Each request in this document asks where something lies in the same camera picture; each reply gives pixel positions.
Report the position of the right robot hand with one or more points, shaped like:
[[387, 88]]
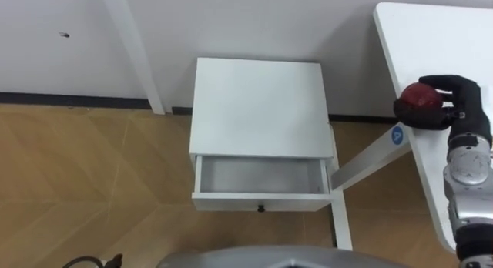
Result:
[[468, 102]]

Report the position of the red fruit soft toy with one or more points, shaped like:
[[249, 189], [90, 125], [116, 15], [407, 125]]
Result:
[[420, 95]]

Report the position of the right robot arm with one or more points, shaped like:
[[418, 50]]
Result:
[[470, 191]]

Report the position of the white desk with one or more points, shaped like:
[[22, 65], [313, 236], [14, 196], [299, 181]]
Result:
[[423, 44]]

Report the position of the round blue sticker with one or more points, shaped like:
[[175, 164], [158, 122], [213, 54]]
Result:
[[397, 135]]

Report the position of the white bedside cabinet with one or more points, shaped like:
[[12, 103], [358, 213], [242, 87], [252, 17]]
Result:
[[260, 106]]

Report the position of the white cabinet drawer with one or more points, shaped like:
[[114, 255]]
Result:
[[262, 200]]

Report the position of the robot body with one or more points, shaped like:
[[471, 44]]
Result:
[[277, 258]]

